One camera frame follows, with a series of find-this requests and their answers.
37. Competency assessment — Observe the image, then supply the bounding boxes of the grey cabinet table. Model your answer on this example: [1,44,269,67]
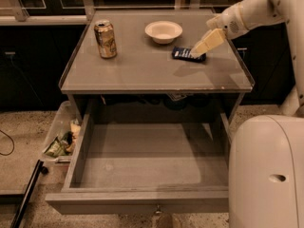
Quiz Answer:
[58,9,256,125]

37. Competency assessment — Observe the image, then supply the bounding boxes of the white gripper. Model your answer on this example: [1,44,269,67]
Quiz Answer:
[190,4,249,58]

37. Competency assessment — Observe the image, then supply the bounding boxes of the blue rxbar blueberry wrapper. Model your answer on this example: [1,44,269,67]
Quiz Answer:
[171,47,206,63]

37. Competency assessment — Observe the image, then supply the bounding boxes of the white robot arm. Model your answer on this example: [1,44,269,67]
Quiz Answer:
[191,0,304,228]

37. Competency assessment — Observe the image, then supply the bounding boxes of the gold beverage can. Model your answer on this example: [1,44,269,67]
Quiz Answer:
[94,20,117,59]

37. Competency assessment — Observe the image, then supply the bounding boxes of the white window frame rail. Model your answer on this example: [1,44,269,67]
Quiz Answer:
[0,0,222,27]

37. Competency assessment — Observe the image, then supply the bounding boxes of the black metal bar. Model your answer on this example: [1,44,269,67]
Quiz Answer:
[10,160,48,228]

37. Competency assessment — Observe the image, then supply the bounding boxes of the yellow snack bag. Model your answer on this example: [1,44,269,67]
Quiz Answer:
[66,120,81,153]

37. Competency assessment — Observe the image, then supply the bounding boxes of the clear plastic bin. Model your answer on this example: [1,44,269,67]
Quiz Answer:
[41,101,79,163]

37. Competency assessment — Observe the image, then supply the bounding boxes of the green snack bag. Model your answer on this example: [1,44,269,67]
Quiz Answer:
[45,138,68,158]

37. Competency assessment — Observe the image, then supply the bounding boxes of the metal drawer handle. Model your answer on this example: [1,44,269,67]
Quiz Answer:
[154,205,163,216]

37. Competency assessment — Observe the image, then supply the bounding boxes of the grey open top drawer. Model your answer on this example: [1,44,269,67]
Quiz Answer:
[46,100,230,214]

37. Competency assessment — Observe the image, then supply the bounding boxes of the black cable on floor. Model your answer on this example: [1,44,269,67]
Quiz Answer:
[0,129,16,157]

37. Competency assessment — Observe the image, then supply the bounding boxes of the white bowl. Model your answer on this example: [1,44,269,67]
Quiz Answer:
[144,21,182,45]

